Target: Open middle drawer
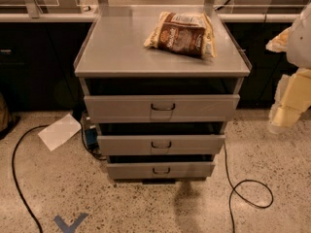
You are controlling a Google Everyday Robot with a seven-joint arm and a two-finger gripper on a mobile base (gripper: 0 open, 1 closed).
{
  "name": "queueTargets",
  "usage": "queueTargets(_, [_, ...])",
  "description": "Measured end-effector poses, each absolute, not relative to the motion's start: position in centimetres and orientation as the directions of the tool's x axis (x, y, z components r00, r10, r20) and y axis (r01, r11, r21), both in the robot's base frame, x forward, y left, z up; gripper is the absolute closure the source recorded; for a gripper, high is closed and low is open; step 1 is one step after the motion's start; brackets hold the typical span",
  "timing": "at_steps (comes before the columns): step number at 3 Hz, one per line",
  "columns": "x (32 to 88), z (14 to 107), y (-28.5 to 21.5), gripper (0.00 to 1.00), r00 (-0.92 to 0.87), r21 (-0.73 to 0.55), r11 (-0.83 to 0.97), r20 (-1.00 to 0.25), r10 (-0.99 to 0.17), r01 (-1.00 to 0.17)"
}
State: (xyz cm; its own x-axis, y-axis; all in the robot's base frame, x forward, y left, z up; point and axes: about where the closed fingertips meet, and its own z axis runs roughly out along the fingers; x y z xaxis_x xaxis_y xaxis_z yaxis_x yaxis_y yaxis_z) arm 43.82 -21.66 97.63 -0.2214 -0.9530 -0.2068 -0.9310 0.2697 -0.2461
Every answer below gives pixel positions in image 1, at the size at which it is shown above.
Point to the grey bottom drawer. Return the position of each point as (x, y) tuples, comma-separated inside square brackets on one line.
[(164, 170)]

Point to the white paper sheet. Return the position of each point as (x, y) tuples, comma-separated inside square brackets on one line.
[(58, 133)]

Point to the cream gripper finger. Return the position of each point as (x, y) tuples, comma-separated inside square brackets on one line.
[(280, 42), (282, 119)]

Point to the brown and cream snack bag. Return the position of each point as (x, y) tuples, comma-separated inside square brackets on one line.
[(186, 33)]

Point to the grey metal drawer cabinet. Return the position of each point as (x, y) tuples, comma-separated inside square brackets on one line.
[(114, 62)]

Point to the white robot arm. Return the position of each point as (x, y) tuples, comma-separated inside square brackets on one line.
[(299, 42)]

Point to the brown bag at left edge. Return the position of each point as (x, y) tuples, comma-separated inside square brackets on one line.
[(6, 120)]

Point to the blue power box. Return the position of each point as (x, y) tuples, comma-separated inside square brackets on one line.
[(90, 133)]

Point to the grey drawer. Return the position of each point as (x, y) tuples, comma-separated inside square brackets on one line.
[(164, 170), (161, 108), (161, 144)]

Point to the grey top drawer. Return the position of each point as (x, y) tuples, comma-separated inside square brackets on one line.
[(161, 108)]

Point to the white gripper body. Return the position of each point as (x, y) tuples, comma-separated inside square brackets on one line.
[(300, 46)]

